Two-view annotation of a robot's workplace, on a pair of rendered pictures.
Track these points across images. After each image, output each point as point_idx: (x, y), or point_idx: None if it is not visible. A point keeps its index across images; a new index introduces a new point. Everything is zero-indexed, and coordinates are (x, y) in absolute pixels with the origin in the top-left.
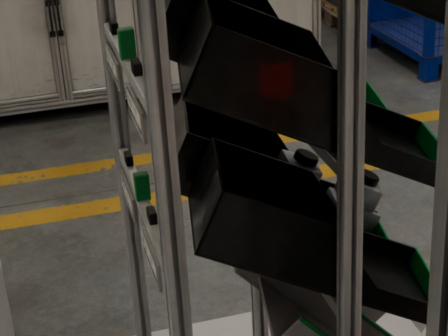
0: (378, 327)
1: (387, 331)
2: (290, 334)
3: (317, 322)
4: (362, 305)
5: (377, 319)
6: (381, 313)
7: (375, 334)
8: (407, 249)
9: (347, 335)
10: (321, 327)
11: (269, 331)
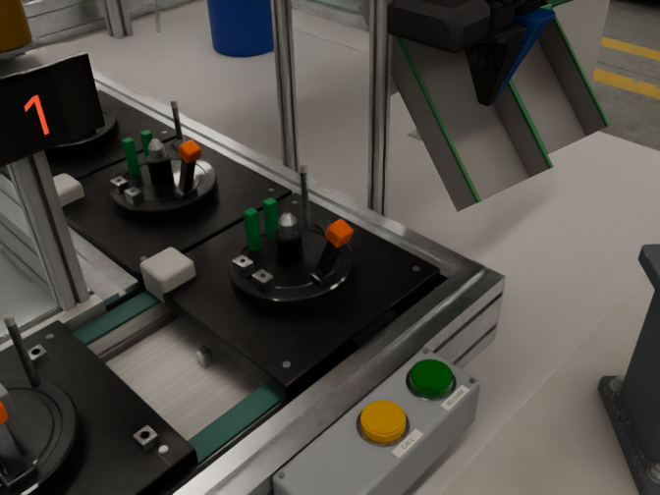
0: (508, 82)
1: (518, 94)
2: (366, 0)
3: (463, 50)
4: (584, 108)
5: (594, 131)
6: (599, 126)
7: (506, 90)
8: (541, 1)
9: (371, 1)
10: (463, 55)
11: (581, 143)
